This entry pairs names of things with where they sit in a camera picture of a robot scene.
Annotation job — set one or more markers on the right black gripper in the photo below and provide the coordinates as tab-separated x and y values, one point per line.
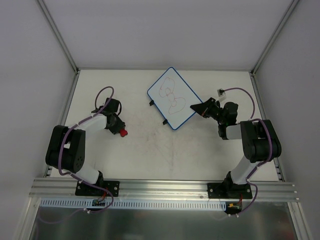
208	109

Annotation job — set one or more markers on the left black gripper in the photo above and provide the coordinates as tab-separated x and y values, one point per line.
119	127

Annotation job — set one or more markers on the red bone-shaped eraser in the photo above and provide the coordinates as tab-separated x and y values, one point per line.
123	132

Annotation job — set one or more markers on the blue framed whiteboard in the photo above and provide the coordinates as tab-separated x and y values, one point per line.
173	97

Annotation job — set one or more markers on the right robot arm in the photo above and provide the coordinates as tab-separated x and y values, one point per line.
260	145

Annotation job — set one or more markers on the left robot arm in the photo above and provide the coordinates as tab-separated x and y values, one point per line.
67	146

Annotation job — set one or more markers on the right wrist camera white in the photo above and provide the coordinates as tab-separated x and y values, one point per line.
221	95

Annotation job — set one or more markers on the whiteboard wire stand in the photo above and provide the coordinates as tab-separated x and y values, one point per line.
152	104

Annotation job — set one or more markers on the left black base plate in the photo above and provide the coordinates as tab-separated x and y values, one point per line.
97	187

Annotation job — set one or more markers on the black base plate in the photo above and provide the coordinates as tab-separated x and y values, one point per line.
234	191
97	187

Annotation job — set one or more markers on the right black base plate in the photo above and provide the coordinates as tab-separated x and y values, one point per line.
234	191

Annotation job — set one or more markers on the aluminium mounting rail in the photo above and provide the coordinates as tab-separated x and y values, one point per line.
164	190

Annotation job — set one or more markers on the right aluminium frame post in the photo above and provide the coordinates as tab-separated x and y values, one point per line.
274	36

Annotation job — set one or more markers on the aluminium frame post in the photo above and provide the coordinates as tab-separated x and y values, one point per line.
57	34
274	36

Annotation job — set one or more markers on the slotted cable duct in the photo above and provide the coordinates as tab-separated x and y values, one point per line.
139	204

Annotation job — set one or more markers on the left aluminium frame post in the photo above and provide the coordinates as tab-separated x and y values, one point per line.
57	34

